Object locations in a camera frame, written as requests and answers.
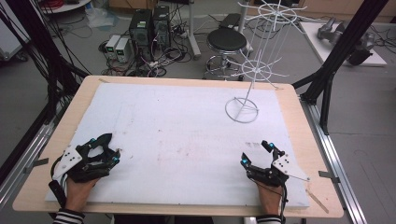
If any grey bench power supply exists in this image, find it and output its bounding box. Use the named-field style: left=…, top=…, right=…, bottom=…
left=105, top=34, right=121, bottom=60
left=114, top=37, right=131, bottom=63

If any white round table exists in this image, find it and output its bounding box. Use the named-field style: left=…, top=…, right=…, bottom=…
left=39, top=0, right=92, bottom=15

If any person's right hand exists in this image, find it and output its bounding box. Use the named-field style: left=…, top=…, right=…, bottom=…
left=255, top=181, right=285, bottom=217

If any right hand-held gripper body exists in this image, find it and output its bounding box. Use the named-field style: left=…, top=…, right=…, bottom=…
left=247, top=148, right=311, bottom=189

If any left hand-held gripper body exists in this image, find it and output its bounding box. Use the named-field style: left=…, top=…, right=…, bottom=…
left=51, top=141, right=117, bottom=185

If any person's left hand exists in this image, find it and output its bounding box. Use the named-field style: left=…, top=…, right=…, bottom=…
left=64, top=176, right=101, bottom=213

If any black and grey robot part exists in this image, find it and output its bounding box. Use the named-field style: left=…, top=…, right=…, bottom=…
left=346, top=32, right=377, bottom=66

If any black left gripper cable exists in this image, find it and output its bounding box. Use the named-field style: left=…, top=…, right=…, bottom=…
left=48, top=156, right=69, bottom=209

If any white table leg post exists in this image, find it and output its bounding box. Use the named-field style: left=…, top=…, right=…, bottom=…
left=186, top=0, right=203, bottom=61

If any white foam mat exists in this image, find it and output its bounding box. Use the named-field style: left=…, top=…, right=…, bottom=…
left=45, top=82, right=311, bottom=209

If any clear plastic bag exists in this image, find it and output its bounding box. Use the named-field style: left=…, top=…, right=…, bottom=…
left=84, top=7, right=120, bottom=30

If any black flat case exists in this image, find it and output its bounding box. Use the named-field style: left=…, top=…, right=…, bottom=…
left=219, top=12, right=243, bottom=31

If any black metal frame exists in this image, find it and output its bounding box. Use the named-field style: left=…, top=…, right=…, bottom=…
left=0, top=0, right=92, bottom=185
left=291, top=0, right=390, bottom=135

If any aluminium rail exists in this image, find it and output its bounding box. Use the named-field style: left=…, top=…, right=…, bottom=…
left=299, top=98, right=369, bottom=224
left=0, top=119, right=64, bottom=213

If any thin wooden strip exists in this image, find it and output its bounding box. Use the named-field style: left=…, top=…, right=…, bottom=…
left=305, top=188, right=330, bottom=215

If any tangle of floor cables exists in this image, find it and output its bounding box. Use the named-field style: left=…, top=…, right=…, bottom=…
left=98, top=6, right=194, bottom=78

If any black round stool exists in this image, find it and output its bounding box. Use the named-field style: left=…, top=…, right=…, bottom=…
left=204, top=27, right=251, bottom=80

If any black computer tower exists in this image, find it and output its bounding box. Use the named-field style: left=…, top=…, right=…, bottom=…
left=151, top=5, right=173, bottom=49
left=128, top=8, right=154, bottom=61

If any metal table clamp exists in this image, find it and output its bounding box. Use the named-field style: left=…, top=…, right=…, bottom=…
left=23, top=157, right=50, bottom=175
left=318, top=170, right=341, bottom=185

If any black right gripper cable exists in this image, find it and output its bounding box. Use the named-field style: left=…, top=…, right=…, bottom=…
left=279, top=183, right=290, bottom=224

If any white wire rack stand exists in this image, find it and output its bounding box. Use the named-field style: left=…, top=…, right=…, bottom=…
left=224, top=0, right=316, bottom=124

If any white floor board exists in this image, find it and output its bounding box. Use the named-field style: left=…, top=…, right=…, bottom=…
left=298, top=21, right=388, bottom=67

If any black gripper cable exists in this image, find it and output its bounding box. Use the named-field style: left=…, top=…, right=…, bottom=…
left=48, top=156, right=69, bottom=209
left=279, top=183, right=290, bottom=224

